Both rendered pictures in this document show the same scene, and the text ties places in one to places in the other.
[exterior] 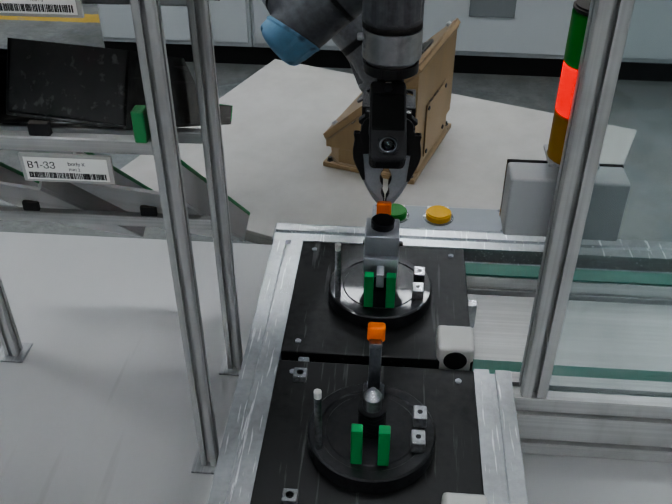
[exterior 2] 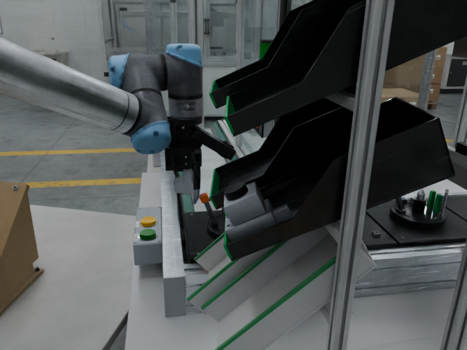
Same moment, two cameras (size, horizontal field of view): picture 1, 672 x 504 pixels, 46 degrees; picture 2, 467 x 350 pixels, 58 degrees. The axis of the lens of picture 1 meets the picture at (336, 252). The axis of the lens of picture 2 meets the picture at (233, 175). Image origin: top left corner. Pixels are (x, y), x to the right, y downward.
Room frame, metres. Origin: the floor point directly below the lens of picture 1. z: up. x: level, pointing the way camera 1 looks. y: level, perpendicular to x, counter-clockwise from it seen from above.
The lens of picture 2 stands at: (1.08, 0.84, 1.47)
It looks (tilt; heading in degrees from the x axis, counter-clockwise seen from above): 21 degrees down; 255
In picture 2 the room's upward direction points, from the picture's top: 1 degrees clockwise
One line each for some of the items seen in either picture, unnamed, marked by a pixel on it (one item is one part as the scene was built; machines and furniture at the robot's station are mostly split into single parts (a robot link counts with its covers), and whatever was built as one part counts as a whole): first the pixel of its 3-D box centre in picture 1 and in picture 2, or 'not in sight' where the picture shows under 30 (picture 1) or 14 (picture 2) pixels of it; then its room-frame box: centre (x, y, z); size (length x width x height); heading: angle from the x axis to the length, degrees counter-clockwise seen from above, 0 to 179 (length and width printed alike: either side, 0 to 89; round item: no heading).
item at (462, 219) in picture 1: (436, 232); (149, 232); (1.05, -0.16, 0.93); 0.21 x 0.07 x 0.06; 85
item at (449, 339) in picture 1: (454, 348); not in sight; (0.73, -0.15, 0.97); 0.05 x 0.05 x 0.04; 85
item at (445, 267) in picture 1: (379, 300); (234, 232); (0.84, -0.06, 0.96); 0.24 x 0.24 x 0.02; 85
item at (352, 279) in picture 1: (380, 289); (234, 226); (0.84, -0.06, 0.98); 0.14 x 0.14 x 0.02
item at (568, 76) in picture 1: (585, 87); not in sight; (0.71, -0.24, 1.33); 0.05 x 0.05 x 0.05
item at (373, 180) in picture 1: (374, 171); (187, 188); (0.96, -0.05, 1.10); 0.06 x 0.03 x 0.09; 175
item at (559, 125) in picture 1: (576, 134); not in sight; (0.71, -0.24, 1.28); 0.05 x 0.05 x 0.05
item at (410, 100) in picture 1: (389, 100); (183, 142); (0.96, -0.07, 1.20); 0.09 x 0.08 x 0.12; 175
